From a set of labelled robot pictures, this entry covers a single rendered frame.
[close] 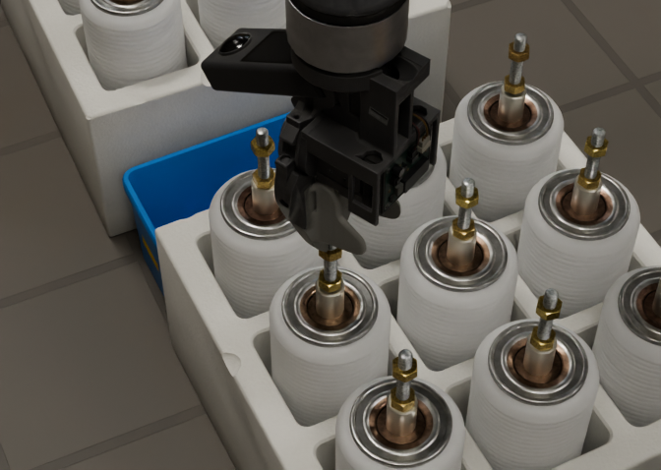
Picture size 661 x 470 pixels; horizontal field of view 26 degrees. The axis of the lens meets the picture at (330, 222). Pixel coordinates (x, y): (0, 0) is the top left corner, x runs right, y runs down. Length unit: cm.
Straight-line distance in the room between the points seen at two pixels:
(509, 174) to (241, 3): 32
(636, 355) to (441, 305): 16
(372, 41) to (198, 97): 57
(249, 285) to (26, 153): 47
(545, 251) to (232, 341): 27
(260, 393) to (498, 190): 29
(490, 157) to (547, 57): 46
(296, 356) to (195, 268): 17
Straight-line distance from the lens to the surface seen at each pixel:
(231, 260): 119
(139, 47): 138
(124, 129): 140
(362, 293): 113
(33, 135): 162
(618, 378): 117
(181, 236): 126
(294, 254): 117
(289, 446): 114
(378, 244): 124
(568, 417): 109
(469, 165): 127
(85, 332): 144
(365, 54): 86
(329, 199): 98
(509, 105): 125
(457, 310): 114
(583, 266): 119
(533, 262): 122
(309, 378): 112
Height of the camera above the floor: 115
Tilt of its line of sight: 50 degrees down
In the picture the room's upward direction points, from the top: straight up
